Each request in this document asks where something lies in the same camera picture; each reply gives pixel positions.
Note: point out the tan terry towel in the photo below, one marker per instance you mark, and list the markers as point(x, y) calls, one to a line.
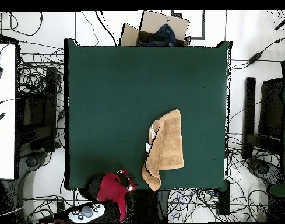
point(170, 140)

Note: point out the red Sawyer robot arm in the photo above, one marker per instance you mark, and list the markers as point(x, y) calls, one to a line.
point(107, 189)

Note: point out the dark green table cloth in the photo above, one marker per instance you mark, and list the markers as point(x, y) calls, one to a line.
point(109, 93)

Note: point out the small black box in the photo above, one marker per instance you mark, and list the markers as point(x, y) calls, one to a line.
point(223, 200)

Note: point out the black floor equipment lump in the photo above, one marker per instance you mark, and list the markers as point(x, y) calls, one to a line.
point(32, 161)
point(263, 169)

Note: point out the black metal stand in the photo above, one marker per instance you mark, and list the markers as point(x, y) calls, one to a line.
point(249, 105)
point(50, 105)

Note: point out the white desk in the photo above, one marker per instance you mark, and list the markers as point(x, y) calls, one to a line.
point(4, 140)

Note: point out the dark blue garment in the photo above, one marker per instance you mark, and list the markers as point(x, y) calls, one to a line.
point(164, 35)

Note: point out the open cardboard box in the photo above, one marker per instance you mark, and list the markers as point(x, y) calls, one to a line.
point(156, 21)

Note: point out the black power adapter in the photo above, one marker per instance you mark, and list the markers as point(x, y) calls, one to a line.
point(254, 58)

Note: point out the black rod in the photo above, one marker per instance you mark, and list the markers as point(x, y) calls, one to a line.
point(283, 22)

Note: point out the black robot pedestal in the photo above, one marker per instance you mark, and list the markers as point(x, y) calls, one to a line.
point(149, 205)

